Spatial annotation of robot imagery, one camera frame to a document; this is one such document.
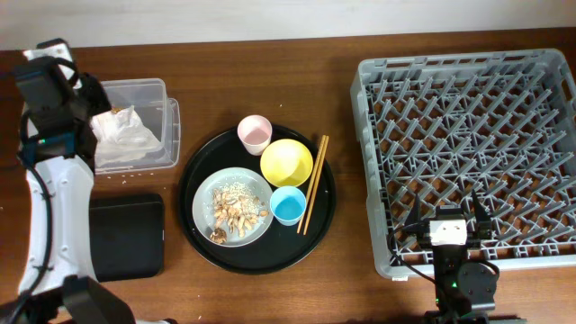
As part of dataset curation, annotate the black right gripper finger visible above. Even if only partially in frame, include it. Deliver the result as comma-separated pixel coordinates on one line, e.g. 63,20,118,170
472,190,491,224
406,194,420,224

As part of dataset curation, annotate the white tissue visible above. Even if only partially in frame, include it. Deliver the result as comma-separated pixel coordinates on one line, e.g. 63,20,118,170
91,105,162,168

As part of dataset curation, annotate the blue plastic cup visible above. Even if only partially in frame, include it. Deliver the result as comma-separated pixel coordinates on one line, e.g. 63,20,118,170
269,186,307,227

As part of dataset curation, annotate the pink plastic cup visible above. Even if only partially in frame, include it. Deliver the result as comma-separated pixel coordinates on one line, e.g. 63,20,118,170
237,114,273,156

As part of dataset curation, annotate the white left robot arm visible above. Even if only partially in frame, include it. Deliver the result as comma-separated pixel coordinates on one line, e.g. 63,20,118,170
1,67,136,323

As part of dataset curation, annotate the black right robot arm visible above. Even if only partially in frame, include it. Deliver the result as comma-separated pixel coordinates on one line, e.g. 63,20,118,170
402,193,526,323

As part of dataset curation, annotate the grey plastic dishwasher rack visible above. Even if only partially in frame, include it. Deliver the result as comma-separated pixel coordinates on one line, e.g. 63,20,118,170
350,49,575,280

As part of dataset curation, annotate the clear plastic bin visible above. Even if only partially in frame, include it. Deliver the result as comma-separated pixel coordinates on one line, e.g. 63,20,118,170
95,78,181,175

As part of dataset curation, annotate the left wooden chopstick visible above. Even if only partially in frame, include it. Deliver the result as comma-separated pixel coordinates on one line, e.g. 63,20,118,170
296,135,327,234

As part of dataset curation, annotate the wooden chopstick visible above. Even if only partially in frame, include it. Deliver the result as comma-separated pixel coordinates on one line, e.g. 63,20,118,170
301,135,329,235
296,135,327,234

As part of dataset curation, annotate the right wooden chopstick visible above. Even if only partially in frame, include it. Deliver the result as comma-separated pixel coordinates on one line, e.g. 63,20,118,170
301,135,329,235

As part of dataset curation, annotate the black rectangular bin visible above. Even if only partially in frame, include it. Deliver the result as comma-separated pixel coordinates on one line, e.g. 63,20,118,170
89,193,165,283

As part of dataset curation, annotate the yellow plastic bowl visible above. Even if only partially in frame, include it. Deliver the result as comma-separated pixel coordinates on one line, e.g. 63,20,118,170
260,139,314,187

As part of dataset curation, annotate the grey plate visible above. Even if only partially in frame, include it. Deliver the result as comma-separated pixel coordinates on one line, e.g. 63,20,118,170
192,167,274,248

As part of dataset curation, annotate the round black tray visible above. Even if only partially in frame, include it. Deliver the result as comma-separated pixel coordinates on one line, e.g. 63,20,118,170
177,127,337,275

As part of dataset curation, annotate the peanut shells and rice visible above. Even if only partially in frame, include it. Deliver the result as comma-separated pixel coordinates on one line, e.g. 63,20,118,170
209,182,270,245

